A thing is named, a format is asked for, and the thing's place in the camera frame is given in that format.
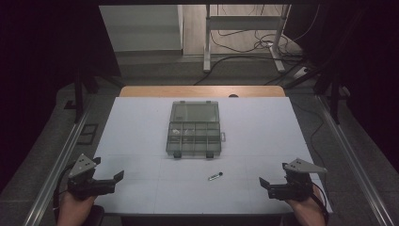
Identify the white table mat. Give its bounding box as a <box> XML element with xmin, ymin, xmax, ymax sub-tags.
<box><xmin>93</xmin><ymin>96</ymin><xmax>334</xmax><ymax>217</ymax></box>

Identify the metal floor rail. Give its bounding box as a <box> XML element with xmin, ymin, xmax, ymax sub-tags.
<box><xmin>23</xmin><ymin>102</ymin><xmax>92</xmax><ymax>226</ymax></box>
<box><xmin>315</xmin><ymin>93</ymin><xmax>397</xmax><ymax>226</ymax></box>

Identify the person's left hand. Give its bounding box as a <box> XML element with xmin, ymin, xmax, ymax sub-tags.
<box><xmin>57</xmin><ymin>190</ymin><xmax>97</xmax><ymax>218</ymax></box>

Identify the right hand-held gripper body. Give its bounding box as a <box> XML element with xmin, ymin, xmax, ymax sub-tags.
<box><xmin>267</xmin><ymin>157</ymin><xmax>327</xmax><ymax>202</ymax></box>

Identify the small black screw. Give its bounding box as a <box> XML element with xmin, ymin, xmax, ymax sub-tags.
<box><xmin>207</xmin><ymin>170</ymin><xmax>224</xmax><ymax>182</ymax></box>

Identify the white power strip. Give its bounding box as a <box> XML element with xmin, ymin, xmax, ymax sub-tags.
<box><xmin>293</xmin><ymin>66</ymin><xmax>311</xmax><ymax>80</ymax></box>

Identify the wooden table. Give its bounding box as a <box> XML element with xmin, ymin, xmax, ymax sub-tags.
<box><xmin>119</xmin><ymin>85</ymin><xmax>287</xmax><ymax>98</ymax></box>

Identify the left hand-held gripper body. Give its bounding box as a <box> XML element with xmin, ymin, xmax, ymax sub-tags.
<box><xmin>67</xmin><ymin>153</ymin><xmax>116</xmax><ymax>202</ymax></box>

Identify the thin black floor cable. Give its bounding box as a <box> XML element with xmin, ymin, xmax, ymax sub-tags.
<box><xmin>291</xmin><ymin>99</ymin><xmax>327</xmax><ymax>168</ymax></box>

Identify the white metal desk frame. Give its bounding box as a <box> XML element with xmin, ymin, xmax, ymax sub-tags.
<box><xmin>202</xmin><ymin>4</ymin><xmax>292</xmax><ymax>74</ymax></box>

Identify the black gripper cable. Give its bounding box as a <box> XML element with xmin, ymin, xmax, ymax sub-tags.
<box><xmin>311</xmin><ymin>182</ymin><xmax>331</xmax><ymax>226</ymax></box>
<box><xmin>52</xmin><ymin>163</ymin><xmax>75</xmax><ymax>222</ymax></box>

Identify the black rectangular floor frame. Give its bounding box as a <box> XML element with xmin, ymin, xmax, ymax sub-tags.
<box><xmin>76</xmin><ymin>123</ymin><xmax>100</xmax><ymax>146</ymax></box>

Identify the person's right hand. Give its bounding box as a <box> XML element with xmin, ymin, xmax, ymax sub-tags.
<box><xmin>285</xmin><ymin>187</ymin><xmax>324</xmax><ymax>218</ymax></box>

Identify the clear grey plastic compartment box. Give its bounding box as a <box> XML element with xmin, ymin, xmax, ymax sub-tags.
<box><xmin>165</xmin><ymin>100</ymin><xmax>227</xmax><ymax>160</ymax></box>

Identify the black metal stand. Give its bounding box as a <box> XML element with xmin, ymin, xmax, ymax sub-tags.
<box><xmin>282</xmin><ymin>60</ymin><xmax>350</xmax><ymax>125</ymax></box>
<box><xmin>63</xmin><ymin>60</ymin><xmax>125</xmax><ymax>124</ymax></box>

